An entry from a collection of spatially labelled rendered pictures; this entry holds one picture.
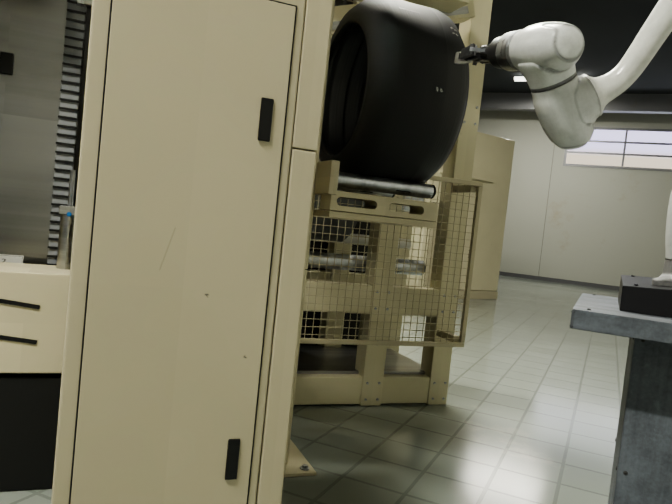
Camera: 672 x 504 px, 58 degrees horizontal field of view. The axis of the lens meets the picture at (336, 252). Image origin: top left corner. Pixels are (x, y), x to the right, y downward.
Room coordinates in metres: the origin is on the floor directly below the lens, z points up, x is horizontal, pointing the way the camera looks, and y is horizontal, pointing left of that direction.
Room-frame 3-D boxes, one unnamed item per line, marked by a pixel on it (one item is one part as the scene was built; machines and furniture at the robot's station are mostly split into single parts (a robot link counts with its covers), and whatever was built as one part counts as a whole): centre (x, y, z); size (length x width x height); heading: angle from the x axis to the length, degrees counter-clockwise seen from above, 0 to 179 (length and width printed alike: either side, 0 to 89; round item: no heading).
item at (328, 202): (1.86, -0.12, 0.83); 0.36 x 0.09 x 0.06; 112
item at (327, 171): (1.92, 0.10, 0.90); 0.40 x 0.03 x 0.10; 22
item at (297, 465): (1.88, 0.16, 0.01); 0.27 x 0.27 x 0.02; 22
